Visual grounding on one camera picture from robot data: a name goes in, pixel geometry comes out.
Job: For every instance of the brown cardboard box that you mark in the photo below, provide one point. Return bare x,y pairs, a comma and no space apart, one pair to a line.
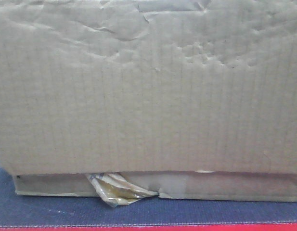
193,99

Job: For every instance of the crumpled yellowish packing tape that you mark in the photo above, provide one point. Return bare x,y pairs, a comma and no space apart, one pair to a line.
115,190

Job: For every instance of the dark blue fabric mat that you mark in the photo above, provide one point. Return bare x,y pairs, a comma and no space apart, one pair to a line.
40,211

